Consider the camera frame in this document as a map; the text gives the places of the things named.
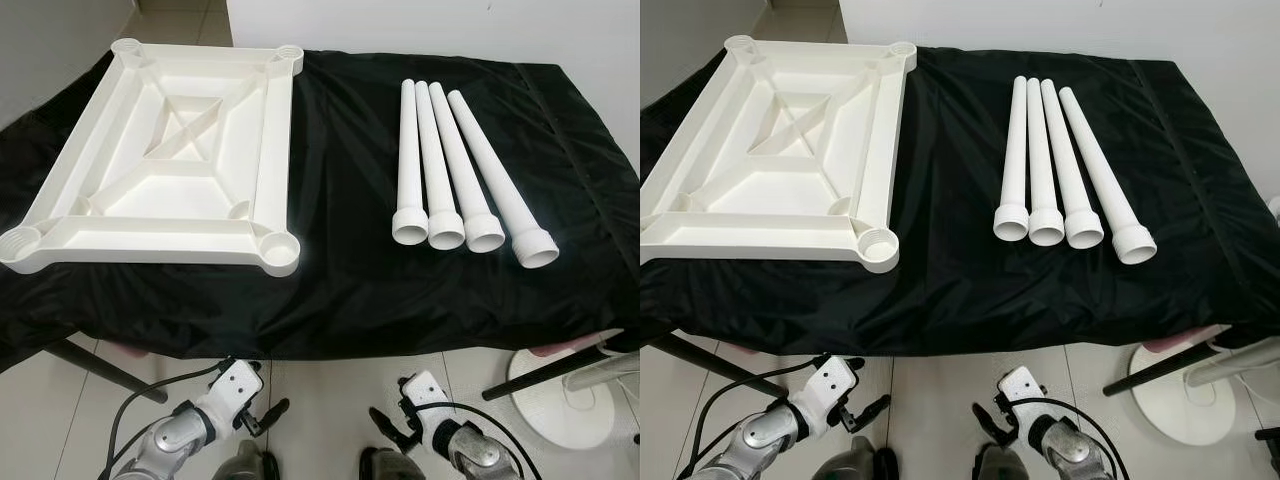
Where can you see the white plastic table top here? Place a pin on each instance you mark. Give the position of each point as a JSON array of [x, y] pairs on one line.
[[800, 150], [180, 150]]

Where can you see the grey robot right foot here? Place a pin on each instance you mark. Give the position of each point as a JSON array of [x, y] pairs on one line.
[[1000, 463], [385, 465]]

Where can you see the grey robot foot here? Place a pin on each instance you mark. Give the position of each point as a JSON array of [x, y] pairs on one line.
[[245, 463], [1000, 463], [860, 463], [385, 465]]

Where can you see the grey robot left foot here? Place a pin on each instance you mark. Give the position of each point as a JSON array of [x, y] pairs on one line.
[[245, 463], [860, 463]]

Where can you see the black cloth table cover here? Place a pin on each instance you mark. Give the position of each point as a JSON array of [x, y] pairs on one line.
[[400, 300], [1000, 300]]

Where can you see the black metal table leg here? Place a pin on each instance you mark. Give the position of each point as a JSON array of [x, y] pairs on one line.
[[1160, 372], [110, 375], [540, 372], [700, 362]]

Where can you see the white rounded object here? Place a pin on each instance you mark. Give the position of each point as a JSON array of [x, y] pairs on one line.
[[1275, 206]]

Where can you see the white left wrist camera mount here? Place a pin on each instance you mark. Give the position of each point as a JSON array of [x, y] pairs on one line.
[[232, 392], [825, 395]]

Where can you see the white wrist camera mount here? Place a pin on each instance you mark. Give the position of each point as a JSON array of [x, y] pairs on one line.
[[232, 392], [428, 398], [1022, 392], [825, 395]]

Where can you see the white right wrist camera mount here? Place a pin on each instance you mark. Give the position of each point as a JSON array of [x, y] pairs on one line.
[[1022, 392], [428, 398]]

